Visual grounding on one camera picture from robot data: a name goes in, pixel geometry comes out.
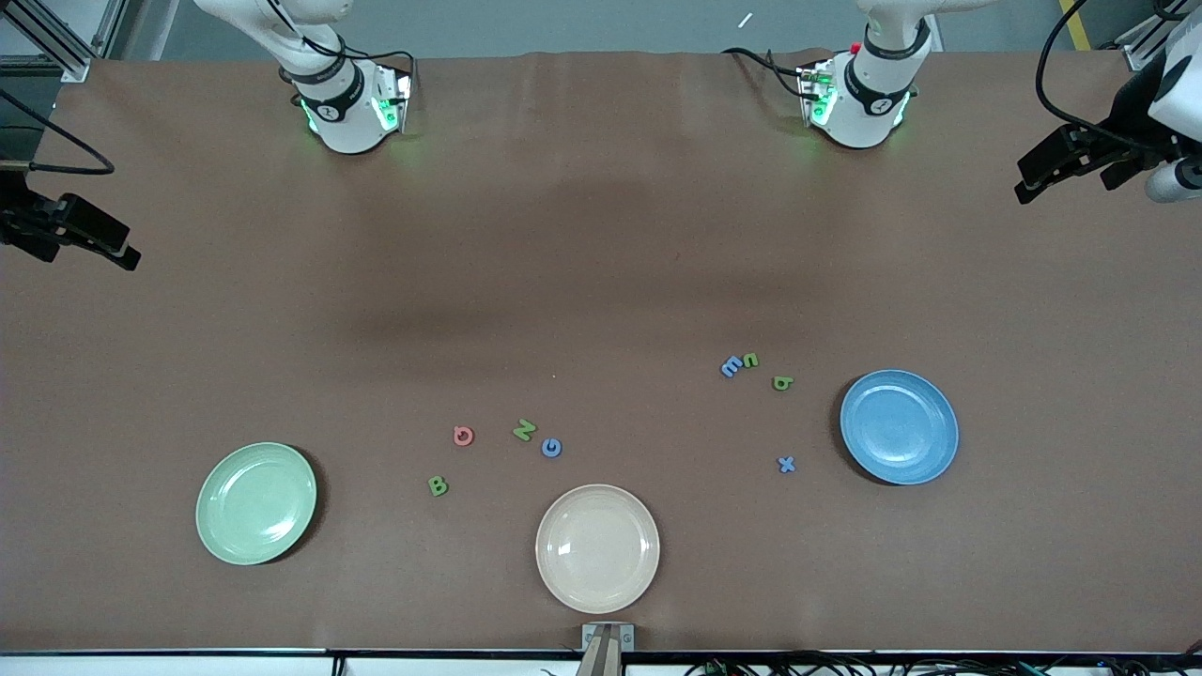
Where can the beige plate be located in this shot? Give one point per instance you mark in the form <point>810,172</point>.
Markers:
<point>597,549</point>

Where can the green small letter b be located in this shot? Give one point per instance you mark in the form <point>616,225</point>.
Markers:
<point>782,382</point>

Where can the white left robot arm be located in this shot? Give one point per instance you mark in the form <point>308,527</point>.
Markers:
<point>859,117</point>

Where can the blue plate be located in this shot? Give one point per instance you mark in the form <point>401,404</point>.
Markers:
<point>899,427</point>

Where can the metal connector plate green light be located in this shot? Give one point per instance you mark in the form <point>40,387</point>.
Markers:
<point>399,99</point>
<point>815,94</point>

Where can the red letter Q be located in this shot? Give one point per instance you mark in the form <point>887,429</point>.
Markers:
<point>463,436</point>

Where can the blue small letter m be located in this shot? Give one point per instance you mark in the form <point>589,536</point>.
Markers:
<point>731,367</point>

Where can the blue letter G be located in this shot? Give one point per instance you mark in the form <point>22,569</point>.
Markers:
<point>551,449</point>

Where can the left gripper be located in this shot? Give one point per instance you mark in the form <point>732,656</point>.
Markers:
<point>1130,119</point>

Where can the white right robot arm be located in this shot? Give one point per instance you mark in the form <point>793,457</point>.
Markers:
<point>347,122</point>

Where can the aluminium frame profile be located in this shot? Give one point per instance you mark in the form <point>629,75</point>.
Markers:
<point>56,52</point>
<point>1138,54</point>

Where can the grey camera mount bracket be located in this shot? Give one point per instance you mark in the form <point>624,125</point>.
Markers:
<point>608,648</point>

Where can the green capital letter B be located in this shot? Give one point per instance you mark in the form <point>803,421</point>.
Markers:
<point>438,485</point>

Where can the green capital letter N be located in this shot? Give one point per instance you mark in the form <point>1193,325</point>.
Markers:
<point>524,430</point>

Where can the brown table cover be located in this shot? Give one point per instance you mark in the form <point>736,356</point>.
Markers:
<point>601,235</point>

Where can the yellow floor tape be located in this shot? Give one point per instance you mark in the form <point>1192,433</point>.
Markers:
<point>1078,26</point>

